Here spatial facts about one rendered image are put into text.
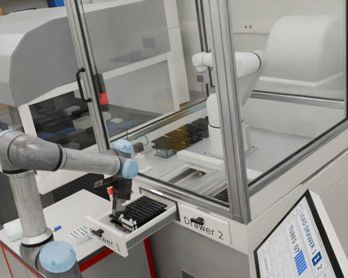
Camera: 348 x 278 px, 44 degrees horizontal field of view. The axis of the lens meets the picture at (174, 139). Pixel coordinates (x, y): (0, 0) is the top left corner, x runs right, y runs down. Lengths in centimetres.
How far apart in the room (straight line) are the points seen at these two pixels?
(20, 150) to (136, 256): 111
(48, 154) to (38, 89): 119
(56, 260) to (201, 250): 78
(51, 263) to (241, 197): 75
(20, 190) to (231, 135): 78
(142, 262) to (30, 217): 93
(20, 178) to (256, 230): 96
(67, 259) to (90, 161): 34
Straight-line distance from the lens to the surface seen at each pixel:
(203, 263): 215
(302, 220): 143
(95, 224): 204
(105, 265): 225
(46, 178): 272
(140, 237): 198
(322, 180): 227
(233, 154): 166
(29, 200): 161
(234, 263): 198
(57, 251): 161
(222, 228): 187
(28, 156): 144
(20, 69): 255
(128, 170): 164
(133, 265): 237
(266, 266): 149
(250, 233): 184
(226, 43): 152
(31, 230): 166
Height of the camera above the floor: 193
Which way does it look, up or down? 21 degrees down
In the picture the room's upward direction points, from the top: 9 degrees counter-clockwise
